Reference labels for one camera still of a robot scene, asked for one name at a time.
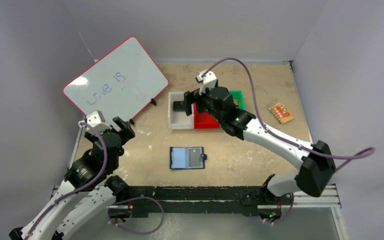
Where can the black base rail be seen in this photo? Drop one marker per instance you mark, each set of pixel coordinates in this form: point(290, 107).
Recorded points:
point(249, 201)

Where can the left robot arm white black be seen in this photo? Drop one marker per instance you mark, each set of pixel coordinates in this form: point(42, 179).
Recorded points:
point(88, 186)

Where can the orange card with pattern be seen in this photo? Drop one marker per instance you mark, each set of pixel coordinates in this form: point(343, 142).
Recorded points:
point(281, 113)

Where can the blue leather card holder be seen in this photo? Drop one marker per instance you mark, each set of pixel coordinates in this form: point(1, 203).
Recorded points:
point(178, 158)

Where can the silver card in holder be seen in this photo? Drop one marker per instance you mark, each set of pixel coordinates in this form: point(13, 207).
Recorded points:
point(195, 158)

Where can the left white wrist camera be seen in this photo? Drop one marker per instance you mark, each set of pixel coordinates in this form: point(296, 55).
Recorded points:
point(96, 120)

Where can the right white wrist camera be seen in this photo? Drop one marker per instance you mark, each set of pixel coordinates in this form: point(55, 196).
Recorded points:
point(208, 81)

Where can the green plastic bin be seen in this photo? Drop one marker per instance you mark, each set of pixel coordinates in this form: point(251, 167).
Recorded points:
point(238, 98)

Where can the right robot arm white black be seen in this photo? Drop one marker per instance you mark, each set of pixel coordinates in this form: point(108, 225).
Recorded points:
point(314, 166)

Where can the white plastic bin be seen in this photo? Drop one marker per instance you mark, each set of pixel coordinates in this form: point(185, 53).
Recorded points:
point(178, 120)

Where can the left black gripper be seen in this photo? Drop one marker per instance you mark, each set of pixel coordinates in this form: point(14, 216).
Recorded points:
point(124, 126)

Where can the whiteboard with pink frame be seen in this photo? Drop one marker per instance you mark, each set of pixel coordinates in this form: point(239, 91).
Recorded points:
point(120, 84)

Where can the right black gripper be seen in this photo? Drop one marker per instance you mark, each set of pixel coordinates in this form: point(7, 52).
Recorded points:
point(192, 100)

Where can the red plastic bin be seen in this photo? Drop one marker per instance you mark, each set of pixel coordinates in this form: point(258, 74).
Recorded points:
point(202, 120)

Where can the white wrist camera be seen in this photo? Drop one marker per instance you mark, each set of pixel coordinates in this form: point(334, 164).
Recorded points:
point(208, 81)
point(96, 120)

